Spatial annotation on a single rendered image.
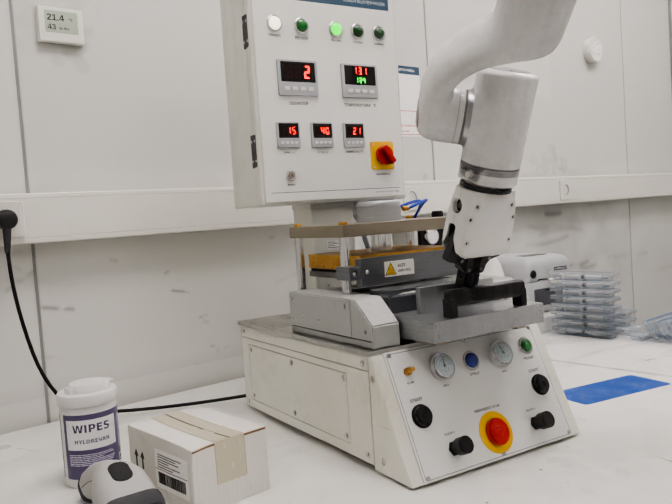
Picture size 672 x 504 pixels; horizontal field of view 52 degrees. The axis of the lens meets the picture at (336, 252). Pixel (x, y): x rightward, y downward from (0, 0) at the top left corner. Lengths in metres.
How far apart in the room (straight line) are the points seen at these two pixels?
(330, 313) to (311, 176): 0.33
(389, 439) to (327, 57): 0.73
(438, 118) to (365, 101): 0.46
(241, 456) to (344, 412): 0.19
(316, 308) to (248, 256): 0.63
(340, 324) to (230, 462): 0.26
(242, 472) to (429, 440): 0.26
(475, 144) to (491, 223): 0.12
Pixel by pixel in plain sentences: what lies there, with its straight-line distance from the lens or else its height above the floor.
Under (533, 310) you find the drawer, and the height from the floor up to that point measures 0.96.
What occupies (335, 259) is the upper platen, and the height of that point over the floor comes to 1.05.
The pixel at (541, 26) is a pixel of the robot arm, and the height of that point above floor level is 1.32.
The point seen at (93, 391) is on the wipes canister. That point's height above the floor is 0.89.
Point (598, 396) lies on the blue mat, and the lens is 1.42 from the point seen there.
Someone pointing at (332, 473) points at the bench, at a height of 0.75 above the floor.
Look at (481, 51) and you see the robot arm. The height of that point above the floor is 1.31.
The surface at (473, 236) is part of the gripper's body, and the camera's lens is 0.99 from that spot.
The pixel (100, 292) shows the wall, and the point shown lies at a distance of 1.55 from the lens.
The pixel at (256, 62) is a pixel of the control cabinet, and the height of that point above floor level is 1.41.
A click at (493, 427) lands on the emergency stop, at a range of 1.06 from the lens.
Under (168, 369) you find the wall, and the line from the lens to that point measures 1.64.
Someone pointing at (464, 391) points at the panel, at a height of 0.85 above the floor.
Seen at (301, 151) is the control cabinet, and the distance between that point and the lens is 1.30.
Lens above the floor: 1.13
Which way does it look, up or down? 3 degrees down
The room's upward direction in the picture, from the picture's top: 4 degrees counter-clockwise
